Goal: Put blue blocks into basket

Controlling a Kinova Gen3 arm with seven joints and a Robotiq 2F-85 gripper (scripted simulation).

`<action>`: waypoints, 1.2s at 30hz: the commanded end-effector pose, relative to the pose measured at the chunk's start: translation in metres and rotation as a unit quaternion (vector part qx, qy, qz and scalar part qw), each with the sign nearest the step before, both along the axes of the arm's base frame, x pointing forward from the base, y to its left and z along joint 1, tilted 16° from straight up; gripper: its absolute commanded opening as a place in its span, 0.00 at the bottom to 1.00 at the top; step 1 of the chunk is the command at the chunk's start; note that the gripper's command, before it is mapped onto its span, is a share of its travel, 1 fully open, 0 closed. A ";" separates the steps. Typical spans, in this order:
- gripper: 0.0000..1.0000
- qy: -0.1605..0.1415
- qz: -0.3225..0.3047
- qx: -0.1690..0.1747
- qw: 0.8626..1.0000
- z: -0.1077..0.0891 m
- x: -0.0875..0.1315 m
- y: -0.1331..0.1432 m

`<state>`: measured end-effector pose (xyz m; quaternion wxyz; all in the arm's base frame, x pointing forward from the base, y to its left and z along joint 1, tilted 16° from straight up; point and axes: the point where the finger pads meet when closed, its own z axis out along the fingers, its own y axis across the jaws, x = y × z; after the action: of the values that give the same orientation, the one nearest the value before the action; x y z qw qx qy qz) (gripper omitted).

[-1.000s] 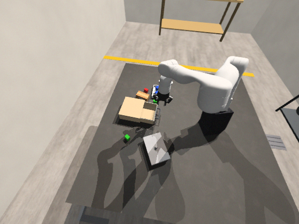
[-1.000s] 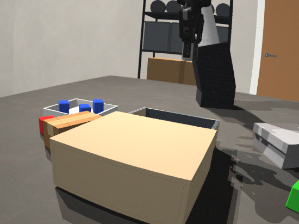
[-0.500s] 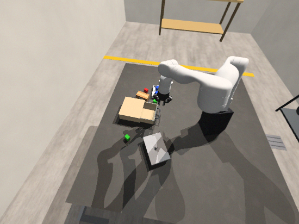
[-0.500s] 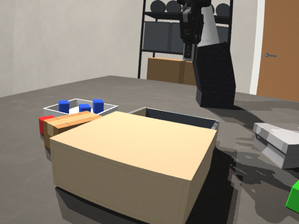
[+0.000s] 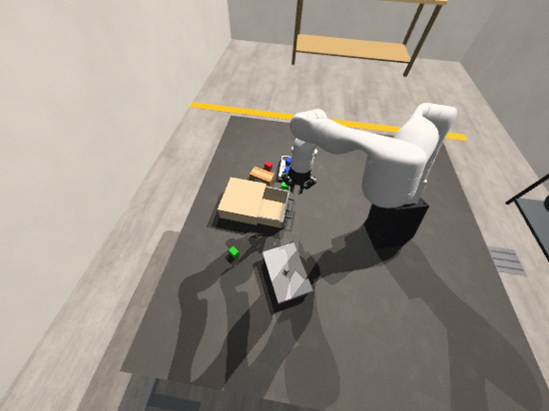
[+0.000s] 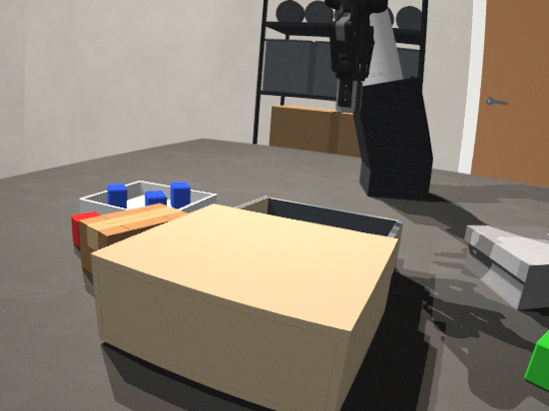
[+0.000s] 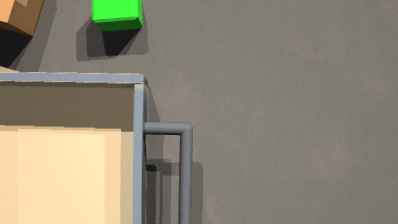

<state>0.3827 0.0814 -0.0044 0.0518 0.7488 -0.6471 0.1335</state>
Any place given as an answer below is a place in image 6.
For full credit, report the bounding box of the green block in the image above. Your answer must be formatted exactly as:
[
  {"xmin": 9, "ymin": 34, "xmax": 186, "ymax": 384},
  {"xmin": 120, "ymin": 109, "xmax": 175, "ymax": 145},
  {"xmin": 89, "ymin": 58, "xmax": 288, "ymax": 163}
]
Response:
[{"xmin": 524, "ymin": 330, "xmax": 549, "ymax": 391}]

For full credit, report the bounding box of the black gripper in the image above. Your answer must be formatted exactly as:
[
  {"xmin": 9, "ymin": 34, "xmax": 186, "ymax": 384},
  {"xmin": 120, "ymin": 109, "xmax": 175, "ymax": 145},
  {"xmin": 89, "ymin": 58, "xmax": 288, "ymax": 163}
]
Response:
[{"xmin": 324, "ymin": 0, "xmax": 388, "ymax": 113}]

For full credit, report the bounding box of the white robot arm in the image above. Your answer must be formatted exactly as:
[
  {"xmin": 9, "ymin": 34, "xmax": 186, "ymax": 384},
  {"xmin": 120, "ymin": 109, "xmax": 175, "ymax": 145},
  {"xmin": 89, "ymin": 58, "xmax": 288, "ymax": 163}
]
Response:
[{"xmin": 362, "ymin": 9, "xmax": 403, "ymax": 86}]

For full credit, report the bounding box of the brown cardboard box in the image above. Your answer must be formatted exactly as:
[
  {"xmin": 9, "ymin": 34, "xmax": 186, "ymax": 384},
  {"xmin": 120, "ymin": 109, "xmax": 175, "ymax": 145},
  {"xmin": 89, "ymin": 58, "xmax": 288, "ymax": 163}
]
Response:
[{"xmin": 79, "ymin": 204, "xmax": 188, "ymax": 276}]

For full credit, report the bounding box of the red block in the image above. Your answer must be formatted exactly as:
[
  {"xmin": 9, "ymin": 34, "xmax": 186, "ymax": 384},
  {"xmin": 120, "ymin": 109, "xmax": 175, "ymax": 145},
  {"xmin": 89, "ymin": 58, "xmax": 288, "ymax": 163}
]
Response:
[{"xmin": 72, "ymin": 212, "xmax": 99, "ymax": 248}]

